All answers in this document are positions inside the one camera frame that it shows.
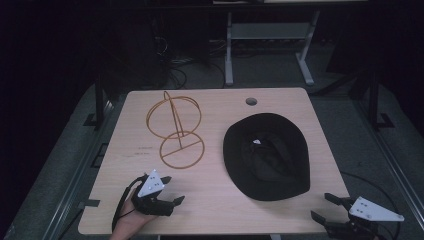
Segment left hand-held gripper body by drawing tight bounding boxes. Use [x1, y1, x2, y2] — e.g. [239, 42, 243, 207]
[130, 168, 176, 217]

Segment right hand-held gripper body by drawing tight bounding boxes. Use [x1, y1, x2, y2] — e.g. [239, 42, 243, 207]
[324, 196, 405, 240]

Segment gold wire hat stand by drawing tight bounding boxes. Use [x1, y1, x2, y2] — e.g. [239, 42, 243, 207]
[145, 90, 206, 170]

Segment black brimmed hat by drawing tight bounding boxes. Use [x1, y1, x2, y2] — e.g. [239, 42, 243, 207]
[222, 112, 312, 202]

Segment person's left hand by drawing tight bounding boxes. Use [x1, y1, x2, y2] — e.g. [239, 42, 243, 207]
[109, 189, 158, 240]

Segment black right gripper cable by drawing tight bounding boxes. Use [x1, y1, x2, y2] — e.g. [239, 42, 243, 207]
[339, 170, 403, 240]

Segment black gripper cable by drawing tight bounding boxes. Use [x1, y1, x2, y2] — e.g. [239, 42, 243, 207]
[111, 174, 148, 232]
[339, 170, 403, 240]

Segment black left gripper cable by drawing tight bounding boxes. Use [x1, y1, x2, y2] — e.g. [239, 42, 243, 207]
[111, 174, 148, 232]

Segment aluminium floor rail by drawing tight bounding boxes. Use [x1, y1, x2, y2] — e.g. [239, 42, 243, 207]
[41, 99, 118, 240]
[353, 99, 424, 232]

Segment black table bracket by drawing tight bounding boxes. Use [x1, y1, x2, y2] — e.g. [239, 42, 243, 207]
[78, 198, 101, 209]

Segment black metal post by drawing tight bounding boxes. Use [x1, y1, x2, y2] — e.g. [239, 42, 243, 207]
[365, 70, 396, 132]
[83, 75, 115, 130]

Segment bundle of floor cables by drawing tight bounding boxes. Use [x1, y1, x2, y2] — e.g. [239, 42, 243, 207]
[154, 36, 228, 90]

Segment grey metal frame stand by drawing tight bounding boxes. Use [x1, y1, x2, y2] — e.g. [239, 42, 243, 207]
[223, 9, 321, 87]

